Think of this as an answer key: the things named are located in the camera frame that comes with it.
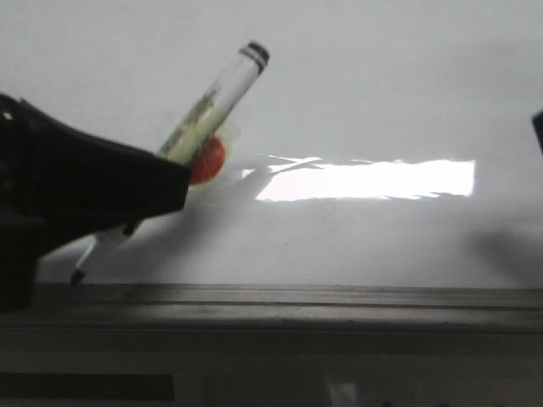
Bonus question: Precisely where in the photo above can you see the grey aluminium whiteboard frame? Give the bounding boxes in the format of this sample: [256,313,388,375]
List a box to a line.
[1,284,542,356]

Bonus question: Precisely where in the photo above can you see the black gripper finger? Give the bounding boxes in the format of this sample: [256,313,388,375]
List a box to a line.
[1,94,189,312]
[531,110,543,152]

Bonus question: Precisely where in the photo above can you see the white whiteboard marker pen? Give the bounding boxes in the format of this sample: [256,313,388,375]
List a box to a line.
[70,40,271,285]

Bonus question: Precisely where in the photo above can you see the white whiteboard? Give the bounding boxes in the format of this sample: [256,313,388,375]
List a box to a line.
[1,1,542,288]

